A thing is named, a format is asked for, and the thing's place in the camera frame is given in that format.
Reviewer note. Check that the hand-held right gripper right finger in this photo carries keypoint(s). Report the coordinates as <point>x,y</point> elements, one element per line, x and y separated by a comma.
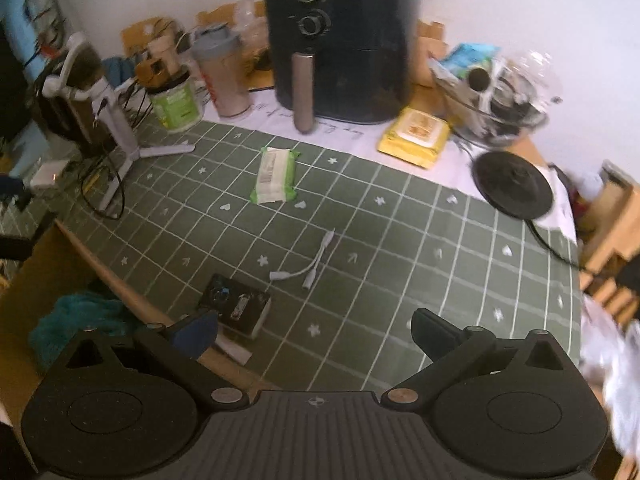
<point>426,332</point>

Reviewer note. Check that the large cardboard box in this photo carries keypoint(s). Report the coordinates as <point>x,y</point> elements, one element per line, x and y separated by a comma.
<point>30,280</point>

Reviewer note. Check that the white charger block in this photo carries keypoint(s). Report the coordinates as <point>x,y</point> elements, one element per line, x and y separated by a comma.
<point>50,175</point>

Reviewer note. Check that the teal fluffy cloth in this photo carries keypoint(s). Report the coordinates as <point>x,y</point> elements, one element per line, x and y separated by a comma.
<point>75,320</point>

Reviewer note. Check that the white plastic bag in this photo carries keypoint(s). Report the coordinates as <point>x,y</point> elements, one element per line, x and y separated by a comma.
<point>620,375</point>

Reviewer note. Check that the small brown wooden block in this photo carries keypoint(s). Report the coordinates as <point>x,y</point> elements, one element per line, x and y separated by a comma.
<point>154,72</point>

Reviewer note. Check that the black air fryer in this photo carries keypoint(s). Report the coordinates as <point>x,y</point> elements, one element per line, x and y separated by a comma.
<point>360,50</point>

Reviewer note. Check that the green wipes packet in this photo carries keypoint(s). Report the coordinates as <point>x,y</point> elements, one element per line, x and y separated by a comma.
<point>275,175</point>

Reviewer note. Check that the teal snack packet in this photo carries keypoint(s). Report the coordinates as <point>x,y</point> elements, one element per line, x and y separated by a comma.
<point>470,55</point>

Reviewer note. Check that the white phone stand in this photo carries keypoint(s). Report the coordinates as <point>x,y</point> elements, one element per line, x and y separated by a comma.
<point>120,125</point>

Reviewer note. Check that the small black box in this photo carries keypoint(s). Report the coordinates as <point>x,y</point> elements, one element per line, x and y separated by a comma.
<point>235,305</point>

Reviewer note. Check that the blue wall poster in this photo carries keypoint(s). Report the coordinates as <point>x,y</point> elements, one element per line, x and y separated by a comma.
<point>20,15</point>

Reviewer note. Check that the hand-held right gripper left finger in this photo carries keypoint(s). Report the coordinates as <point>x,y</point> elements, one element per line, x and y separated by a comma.
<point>192,336</point>

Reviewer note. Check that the grey lid shaker bottle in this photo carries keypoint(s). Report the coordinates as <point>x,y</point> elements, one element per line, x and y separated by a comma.
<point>225,85</point>

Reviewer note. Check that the clear glass bowl with items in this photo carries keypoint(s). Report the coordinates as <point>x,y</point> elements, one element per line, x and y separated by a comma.
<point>510,105</point>

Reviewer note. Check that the black round kettle base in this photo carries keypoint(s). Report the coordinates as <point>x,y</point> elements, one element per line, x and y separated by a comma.
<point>512,185</point>

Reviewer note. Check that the green label jar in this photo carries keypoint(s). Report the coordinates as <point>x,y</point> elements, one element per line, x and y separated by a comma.
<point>177,105</point>

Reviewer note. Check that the white paper card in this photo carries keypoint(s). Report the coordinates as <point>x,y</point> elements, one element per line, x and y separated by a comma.
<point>235,350</point>

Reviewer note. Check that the small cardboard box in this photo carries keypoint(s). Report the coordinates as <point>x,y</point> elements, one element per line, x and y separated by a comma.
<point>432,45</point>

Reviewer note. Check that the yellow wipes packet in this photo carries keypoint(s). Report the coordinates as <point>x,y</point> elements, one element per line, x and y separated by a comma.
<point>415,135</point>

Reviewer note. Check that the cardboard storage box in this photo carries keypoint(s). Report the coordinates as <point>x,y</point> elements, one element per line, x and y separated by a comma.
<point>610,230</point>

